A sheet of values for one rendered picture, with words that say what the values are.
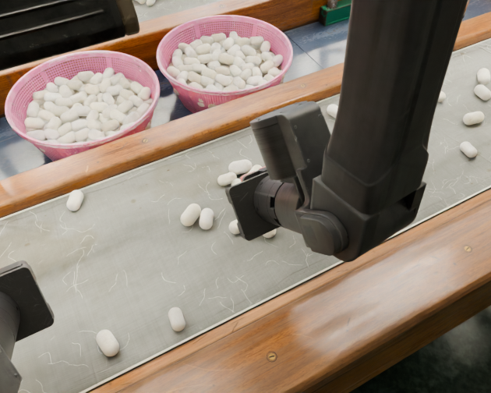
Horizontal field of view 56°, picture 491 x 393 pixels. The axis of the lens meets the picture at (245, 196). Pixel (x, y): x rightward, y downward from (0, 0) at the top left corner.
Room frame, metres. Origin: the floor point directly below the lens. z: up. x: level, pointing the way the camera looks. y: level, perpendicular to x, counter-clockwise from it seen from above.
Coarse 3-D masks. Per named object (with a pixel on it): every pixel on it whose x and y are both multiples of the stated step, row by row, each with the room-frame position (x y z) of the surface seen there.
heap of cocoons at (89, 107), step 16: (64, 80) 0.73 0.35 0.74; (80, 80) 0.75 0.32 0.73; (96, 80) 0.74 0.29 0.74; (112, 80) 0.73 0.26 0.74; (128, 80) 0.76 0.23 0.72; (48, 96) 0.68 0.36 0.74; (64, 96) 0.69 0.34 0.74; (80, 96) 0.69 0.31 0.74; (96, 96) 0.69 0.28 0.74; (112, 96) 0.70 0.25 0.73; (128, 96) 0.69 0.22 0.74; (144, 96) 0.69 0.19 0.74; (32, 112) 0.64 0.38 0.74; (48, 112) 0.63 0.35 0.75; (64, 112) 0.64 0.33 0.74; (80, 112) 0.64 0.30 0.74; (96, 112) 0.64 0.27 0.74; (112, 112) 0.63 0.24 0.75; (128, 112) 0.66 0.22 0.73; (144, 112) 0.64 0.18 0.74; (32, 128) 0.61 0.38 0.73; (48, 128) 0.60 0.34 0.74; (64, 128) 0.60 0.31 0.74; (80, 128) 0.60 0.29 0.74; (96, 128) 0.60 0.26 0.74; (112, 128) 0.61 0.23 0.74
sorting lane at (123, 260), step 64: (448, 128) 0.60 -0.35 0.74; (128, 192) 0.45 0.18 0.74; (192, 192) 0.45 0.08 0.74; (448, 192) 0.45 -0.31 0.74; (0, 256) 0.34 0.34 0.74; (64, 256) 0.34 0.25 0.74; (128, 256) 0.34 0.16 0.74; (192, 256) 0.34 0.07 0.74; (256, 256) 0.34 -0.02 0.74; (320, 256) 0.34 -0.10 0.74; (64, 320) 0.25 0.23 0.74; (128, 320) 0.25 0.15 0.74; (192, 320) 0.25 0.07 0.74; (64, 384) 0.17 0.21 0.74
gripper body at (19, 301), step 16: (16, 272) 0.22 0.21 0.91; (32, 272) 0.22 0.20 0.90; (0, 288) 0.20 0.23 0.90; (16, 288) 0.21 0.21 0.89; (32, 288) 0.21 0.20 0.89; (0, 304) 0.18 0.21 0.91; (16, 304) 0.20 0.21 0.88; (32, 304) 0.20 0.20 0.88; (48, 304) 0.21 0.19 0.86; (16, 320) 0.17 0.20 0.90; (32, 320) 0.19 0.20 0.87; (48, 320) 0.19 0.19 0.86; (16, 336) 0.17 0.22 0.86
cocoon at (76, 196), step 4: (72, 192) 0.44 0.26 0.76; (76, 192) 0.44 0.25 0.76; (80, 192) 0.44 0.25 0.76; (72, 196) 0.43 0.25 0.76; (76, 196) 0.43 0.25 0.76; (80, 196) 0.43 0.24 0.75; (68, 200) 0.42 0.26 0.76; (72, 200) 0.42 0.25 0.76; (76, 200) 0.42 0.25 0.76; (80, 200) 0.43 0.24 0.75; (68, 204) 0.42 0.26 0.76; (72, 204) 0.42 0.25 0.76; (76, 204) 0.42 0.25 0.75; (80, 204) 0.42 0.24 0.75; (72, 208) 0.41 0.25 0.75; (76, 208) 0.42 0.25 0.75
